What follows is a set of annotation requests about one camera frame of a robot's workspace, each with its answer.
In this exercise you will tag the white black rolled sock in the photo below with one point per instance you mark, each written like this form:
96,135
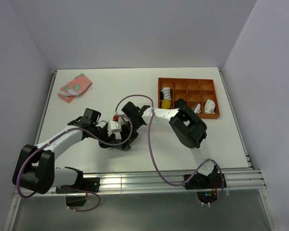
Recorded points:
197,108

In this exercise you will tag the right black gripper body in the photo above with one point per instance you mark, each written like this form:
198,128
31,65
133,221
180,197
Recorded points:
125,128

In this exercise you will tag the pink green patterned socks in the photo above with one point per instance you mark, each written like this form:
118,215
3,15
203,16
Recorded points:
74,88

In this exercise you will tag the white black striped sock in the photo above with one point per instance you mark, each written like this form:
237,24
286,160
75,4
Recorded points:
165,94

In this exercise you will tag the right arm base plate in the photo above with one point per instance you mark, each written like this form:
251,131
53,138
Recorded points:
201,182

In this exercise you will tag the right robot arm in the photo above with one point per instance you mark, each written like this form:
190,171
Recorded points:
190,130

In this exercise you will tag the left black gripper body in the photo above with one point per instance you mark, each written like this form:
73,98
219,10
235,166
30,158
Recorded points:
102,133

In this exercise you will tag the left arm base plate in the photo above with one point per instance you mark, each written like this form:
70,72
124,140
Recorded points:
88,185

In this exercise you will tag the orange compartment tray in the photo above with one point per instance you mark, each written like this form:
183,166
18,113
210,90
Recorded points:
193,91

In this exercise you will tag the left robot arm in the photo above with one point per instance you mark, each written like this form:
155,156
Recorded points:
35,169

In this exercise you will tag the aluminium frame rail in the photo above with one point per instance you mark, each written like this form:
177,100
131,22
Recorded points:
151,182

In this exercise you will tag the yellow rolled sock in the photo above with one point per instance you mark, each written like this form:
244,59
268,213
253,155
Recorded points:
166,104

